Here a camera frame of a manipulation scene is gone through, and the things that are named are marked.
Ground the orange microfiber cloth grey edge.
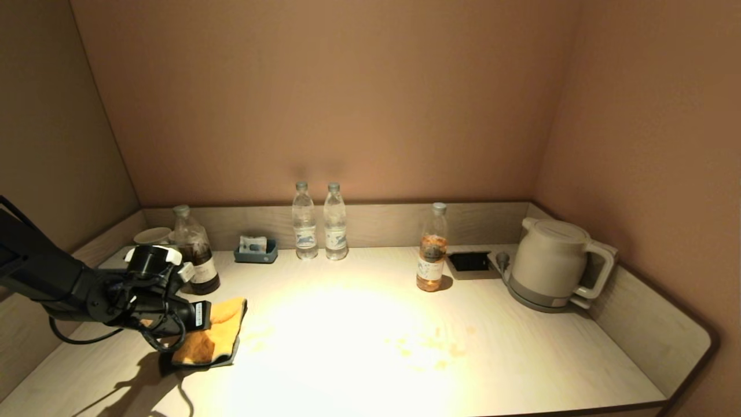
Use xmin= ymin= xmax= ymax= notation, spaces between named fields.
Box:
xmin=171 ymin=297 xmax=248 ymax=368

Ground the dark drink plastic bottle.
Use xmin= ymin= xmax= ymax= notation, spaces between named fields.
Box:
xmin=173 ymin=204 xmax=221 ymax=295

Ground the white ceramic cup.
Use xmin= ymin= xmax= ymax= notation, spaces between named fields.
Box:
xmin=133 ymin=226 xmax=173 ymax=245

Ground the small blue tray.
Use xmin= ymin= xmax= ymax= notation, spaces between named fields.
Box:
xmin=234 ymin=239 xmax=278 ymax=264

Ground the clear water bottle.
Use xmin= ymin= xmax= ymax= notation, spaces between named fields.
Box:
xmin=323 ymin=182 xmax=349 ymax=261
xmin=292 ymin=181 xmax=318 ymax=260

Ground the orange tea plastic bottle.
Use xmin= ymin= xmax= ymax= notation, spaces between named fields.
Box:
xmin=416 ymin=202 xmax=448 ymax=292

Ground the black recessed power socket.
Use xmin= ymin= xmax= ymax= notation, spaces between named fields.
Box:
xmin=446 ymin=250 xmax=497 ymax=280

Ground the grey kettle base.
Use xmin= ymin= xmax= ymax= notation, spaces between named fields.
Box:
xmin=507 ymin=276 xmax=591 ymax=313

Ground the white electric kettle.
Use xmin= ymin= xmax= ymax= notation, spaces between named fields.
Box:
xmin=509 ymin=217 xmax=617 ymax=306

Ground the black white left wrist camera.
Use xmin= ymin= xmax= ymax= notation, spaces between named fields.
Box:
xmin=124 ymin=245 xmax=183 ymax=280

